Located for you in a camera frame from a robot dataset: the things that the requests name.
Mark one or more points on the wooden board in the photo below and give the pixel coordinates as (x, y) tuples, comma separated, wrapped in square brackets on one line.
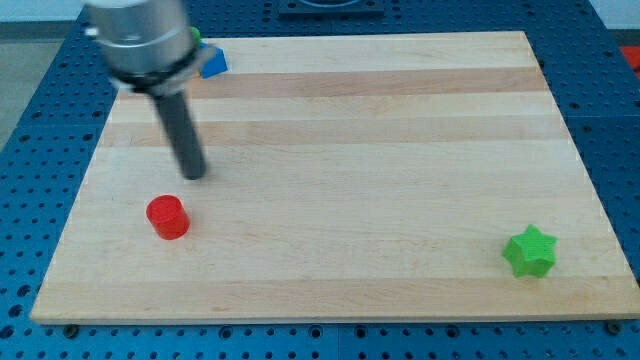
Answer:
[(350, 179)]

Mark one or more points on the black pusher rod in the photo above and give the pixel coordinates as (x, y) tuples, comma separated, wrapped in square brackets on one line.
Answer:
[(181, 133)]

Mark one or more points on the green round block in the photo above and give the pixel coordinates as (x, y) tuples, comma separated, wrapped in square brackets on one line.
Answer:
[(196, 35)]

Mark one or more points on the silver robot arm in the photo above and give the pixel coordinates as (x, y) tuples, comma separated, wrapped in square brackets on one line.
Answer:
[(148, 45)]

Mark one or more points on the green star block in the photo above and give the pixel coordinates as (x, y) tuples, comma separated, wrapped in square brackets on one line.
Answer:
[(530, 253)]

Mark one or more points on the red cylinder block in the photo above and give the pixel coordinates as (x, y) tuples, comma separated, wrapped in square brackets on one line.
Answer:
[(168, 217)]

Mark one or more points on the blue block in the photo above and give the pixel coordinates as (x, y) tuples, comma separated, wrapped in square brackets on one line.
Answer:
[(215, 63)]

